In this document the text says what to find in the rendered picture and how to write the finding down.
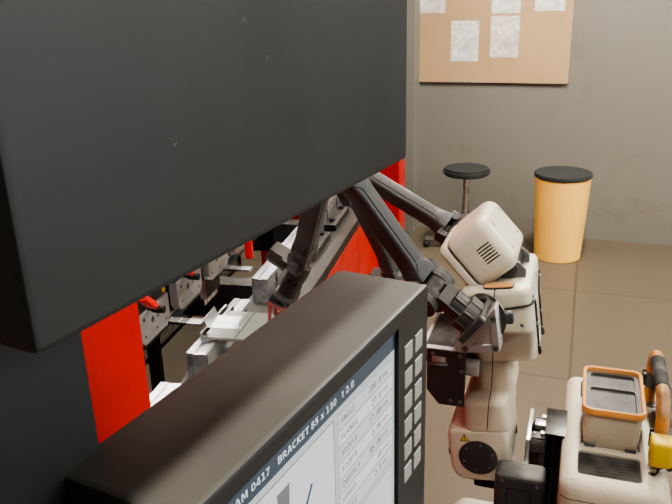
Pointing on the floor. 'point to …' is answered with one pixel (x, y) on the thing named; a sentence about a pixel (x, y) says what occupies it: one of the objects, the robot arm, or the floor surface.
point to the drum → (560, 212)
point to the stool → (463, 182)
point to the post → (156, 363)
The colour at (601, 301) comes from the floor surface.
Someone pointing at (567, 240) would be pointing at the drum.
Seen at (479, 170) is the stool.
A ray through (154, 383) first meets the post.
